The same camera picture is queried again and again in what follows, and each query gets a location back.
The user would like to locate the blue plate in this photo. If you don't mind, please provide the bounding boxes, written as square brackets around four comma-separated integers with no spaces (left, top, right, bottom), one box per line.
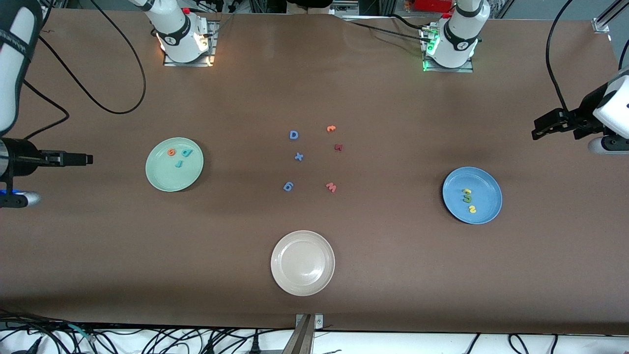
[442,166,503,225]

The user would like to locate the light green plate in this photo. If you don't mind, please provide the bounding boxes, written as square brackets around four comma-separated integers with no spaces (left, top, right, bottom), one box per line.
[145,137,204,193]

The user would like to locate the red box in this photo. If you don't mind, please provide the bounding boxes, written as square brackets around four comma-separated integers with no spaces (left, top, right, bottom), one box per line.
[413,0,455,13]

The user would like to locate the beige plate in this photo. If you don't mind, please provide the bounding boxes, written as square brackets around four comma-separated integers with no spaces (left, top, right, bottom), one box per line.
[270,230,336,297]

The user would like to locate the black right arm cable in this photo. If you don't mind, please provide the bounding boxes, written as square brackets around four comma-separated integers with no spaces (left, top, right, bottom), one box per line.
[22,0,147,141]

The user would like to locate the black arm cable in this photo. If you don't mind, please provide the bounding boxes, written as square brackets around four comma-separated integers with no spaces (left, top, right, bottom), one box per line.
[22,0,147,141]
[546,0,575,116]

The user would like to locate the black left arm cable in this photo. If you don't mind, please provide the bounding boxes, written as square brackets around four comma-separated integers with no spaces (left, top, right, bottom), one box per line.
[546,0,575,116]

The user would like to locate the aluminium frame corner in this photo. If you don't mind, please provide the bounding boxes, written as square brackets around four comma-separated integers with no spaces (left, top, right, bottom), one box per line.
[592,0,629,34]

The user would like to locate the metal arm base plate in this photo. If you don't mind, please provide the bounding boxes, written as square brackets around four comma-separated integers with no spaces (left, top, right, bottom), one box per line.
[163,21,220,67]
[422,27,475,73]

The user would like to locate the tangled black floor cables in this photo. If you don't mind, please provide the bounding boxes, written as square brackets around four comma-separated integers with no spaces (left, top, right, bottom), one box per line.
[0,309,278,354]

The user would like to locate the teal floor cable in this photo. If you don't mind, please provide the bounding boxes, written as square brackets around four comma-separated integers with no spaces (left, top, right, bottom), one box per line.
[68,324,96,343]

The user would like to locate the black table cable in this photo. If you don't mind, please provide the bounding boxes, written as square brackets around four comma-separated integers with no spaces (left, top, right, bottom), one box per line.
[344,19,430,45]
[390,13,434,32]

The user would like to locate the metal bracket post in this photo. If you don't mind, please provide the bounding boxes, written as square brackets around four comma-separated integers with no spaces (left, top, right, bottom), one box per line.
[283,313,325,354]

